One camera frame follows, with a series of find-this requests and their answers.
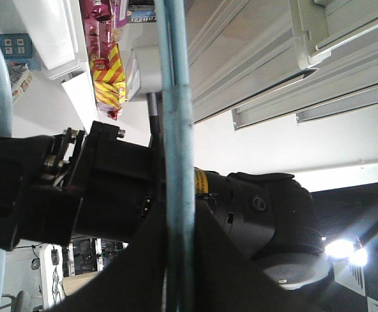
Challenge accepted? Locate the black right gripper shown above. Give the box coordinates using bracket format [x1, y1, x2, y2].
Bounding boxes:
[0, 122, 163, 251]

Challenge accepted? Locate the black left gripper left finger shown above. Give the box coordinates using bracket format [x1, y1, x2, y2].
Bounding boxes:
[50, 201, 167, 311]

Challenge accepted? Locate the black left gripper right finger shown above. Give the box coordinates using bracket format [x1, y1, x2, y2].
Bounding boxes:
[194, 200, 309, 311]

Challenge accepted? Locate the light blue plastic basket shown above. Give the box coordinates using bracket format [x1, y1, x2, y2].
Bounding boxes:
[0, 0, 196, 312]

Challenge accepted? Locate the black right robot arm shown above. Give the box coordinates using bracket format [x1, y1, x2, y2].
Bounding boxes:
[0, 122, 329, 289]

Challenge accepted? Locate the red yellow striped snack bag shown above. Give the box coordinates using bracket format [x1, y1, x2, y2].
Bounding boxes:
[90, 43, 128, 120]

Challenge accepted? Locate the white store shelving unit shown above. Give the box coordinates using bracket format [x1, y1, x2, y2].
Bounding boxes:
[0, 1, 378, 129]

